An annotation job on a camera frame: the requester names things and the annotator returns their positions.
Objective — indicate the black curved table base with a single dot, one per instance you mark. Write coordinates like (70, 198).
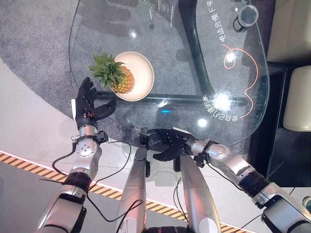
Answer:
(196, 55)

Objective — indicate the cream round plate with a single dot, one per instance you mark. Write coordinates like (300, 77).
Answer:
(142, 77)

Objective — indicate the silver robot leg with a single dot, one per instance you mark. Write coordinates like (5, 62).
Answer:
(134, 191)
(196, 194)

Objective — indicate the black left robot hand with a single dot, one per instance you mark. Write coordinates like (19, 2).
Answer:
(85, 102)

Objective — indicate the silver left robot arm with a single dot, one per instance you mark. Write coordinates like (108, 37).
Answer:
(73, 184)

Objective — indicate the cream sofa cushion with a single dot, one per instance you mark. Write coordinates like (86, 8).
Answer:
(298, 99)

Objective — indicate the grey carpet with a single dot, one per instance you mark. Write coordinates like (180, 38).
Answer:
(36, 46)

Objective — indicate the pineapple with green crown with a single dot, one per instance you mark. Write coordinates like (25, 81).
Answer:
(114, 72)

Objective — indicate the dark cylindrical cup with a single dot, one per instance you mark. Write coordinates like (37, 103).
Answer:
(245, 18)

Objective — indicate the silver left robot leg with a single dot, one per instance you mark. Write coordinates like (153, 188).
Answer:
(134, 191)

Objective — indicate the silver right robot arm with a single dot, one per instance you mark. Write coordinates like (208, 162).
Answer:
(245, 174)

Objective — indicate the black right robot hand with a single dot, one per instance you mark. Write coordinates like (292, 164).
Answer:
(165, 143)

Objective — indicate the glass coffee table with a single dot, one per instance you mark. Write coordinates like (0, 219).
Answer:
(184, 63)

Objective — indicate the cream sofa seat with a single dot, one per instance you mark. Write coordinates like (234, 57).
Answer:
(290, 26)

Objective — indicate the yellow black hazard tape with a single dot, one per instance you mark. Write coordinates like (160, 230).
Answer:
(97, 188)

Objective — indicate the silver right robot leg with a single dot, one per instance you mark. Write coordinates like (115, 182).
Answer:
(196, 194)

